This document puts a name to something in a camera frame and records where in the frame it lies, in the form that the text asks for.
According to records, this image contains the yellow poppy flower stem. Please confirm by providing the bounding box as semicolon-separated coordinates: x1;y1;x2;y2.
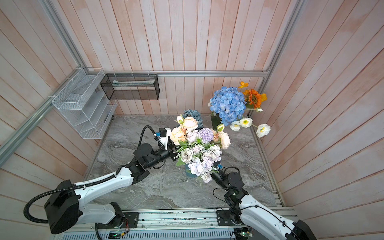
239;82;249;89

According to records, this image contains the orange gerbera flower stem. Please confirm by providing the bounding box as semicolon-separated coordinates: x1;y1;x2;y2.
243;89;268;110

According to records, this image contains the black corrugated cable conduit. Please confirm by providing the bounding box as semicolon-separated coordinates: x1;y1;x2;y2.
23;125;157;224

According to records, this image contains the aluminium front rail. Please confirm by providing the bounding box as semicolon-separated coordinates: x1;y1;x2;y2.
59;208;301;238

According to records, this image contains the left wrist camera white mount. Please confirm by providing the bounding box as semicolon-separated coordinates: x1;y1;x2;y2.
154;128;171;151

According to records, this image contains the teal ceramic vase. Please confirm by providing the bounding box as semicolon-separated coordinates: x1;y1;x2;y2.
184;164;198;178

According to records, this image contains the white wire mesh shelf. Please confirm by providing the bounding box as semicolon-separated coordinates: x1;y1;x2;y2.
52;68;117;140

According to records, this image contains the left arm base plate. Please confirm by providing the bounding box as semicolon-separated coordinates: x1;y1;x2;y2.
96;212;140;229

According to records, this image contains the white ranunculus flower stem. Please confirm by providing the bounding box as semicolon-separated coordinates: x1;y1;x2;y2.
230;118;271;138

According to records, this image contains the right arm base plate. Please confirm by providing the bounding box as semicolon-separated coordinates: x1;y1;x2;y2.
215;209;242;226

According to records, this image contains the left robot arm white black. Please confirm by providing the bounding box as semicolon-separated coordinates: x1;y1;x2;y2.
44;143;176;235

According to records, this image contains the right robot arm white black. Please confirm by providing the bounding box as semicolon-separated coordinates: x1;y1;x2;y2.
211;170;316;240

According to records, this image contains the blue hydrangea flower stem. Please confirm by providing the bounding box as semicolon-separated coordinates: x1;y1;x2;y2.
208;87;246;130

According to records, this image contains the cream rose greenery bunch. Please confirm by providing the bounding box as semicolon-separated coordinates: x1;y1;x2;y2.
176;128;222;184

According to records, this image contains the dusty blue flower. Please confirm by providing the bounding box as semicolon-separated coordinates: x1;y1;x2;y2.
182;109;204;130

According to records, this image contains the black mesh wall basket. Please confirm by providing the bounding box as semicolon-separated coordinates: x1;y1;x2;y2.
101;73;160;101

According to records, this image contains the peach rose flower stem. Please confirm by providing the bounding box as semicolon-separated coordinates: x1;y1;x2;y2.
213;124;231;150

